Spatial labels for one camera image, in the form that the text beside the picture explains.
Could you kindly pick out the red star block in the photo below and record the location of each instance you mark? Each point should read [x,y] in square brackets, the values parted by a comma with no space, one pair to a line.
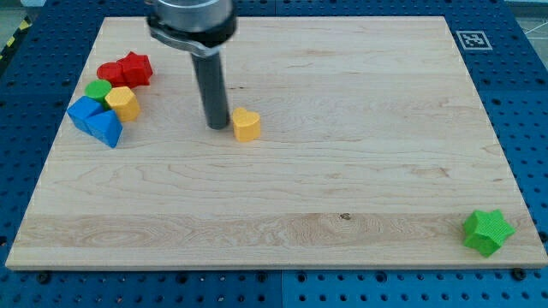
[136,69]

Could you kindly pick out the white fiducial marker tag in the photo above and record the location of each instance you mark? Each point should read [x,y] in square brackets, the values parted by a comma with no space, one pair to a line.
[473,40]

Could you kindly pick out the wooden board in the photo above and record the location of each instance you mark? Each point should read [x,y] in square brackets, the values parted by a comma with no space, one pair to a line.
[374,149]

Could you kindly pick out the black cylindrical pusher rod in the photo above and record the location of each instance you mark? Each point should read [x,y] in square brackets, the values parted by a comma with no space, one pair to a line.
[209,75]

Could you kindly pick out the green cylinder block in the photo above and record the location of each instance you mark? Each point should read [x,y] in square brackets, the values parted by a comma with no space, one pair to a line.
[97,90]

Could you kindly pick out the blue cube block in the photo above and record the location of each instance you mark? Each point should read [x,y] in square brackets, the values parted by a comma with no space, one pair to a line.
[83,108]

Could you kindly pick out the green star block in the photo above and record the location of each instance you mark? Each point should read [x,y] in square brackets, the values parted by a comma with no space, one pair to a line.
[486,231]

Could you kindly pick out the yellow hexagon block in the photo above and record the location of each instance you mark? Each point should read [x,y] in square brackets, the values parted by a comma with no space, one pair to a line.
[124,102]

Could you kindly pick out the red cylinder block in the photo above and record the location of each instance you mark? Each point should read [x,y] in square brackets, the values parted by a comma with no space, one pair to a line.
[112,72]

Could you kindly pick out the yellow heart block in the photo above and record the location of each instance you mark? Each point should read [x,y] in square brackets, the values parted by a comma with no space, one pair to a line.
[246,124]

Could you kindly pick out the blue triangle block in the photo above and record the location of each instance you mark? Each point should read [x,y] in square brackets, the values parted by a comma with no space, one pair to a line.
[105,127]

